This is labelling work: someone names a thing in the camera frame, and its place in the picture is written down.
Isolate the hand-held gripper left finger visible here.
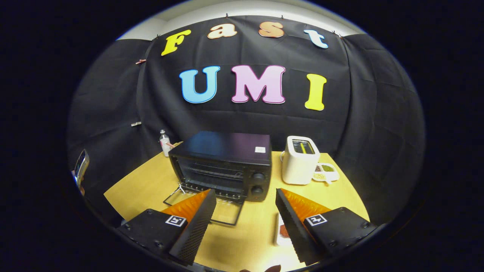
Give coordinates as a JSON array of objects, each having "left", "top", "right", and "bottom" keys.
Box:
[{"left": 116, "top": 189, "right": 217, "bottom": 266}]

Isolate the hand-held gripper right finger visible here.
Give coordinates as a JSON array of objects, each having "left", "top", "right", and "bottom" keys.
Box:
[{"left": 275, "top": 188, "right": 379, "bottom": 266}]

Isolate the black toaster oven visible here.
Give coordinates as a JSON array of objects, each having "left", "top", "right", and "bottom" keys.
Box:
[{"left": 163, "top": 131, "right": 273, "bottom": 227}]

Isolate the white bread toaster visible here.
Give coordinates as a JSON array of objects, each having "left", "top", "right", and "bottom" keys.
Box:
[{"left": 281, "top": 136, "right": 321, "bottom": 185}]

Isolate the white rectangular plate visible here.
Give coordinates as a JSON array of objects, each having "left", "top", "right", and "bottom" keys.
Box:
[{"left": 274, "top": 213, "right": 295, "bottom": 248}]

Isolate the white divided seasoning dish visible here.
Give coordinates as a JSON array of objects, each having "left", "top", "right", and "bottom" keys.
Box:
[{"left": 312, "top": 162, "right": 340, "bottom": 184}]

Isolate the clear plastic bottle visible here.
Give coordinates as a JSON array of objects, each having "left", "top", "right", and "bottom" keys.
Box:
[{"left": 159, "top": 130, "right": 171, "bottom": 157}]

